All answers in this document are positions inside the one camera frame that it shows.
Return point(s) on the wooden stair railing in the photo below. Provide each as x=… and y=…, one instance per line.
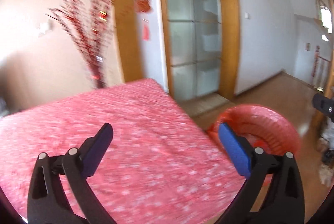
x=319, y=71

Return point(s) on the red berry branches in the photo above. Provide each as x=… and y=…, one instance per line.
x=93, y=29

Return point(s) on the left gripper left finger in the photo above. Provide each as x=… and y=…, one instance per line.
x=47, y=201

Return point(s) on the red Chinese knot ornament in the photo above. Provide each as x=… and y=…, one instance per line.
x=143, y=8

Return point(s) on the frosted glass sliding door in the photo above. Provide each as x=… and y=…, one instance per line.
x=195, y=47

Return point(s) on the red bin liner bag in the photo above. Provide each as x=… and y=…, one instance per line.
x=261, y=126

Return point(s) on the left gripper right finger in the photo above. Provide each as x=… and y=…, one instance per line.
x=284, y=201

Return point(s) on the glass vase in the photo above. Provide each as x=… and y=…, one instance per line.
x=96, y=67

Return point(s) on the pink floral tablecloth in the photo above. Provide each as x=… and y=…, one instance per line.
x=160, y=167

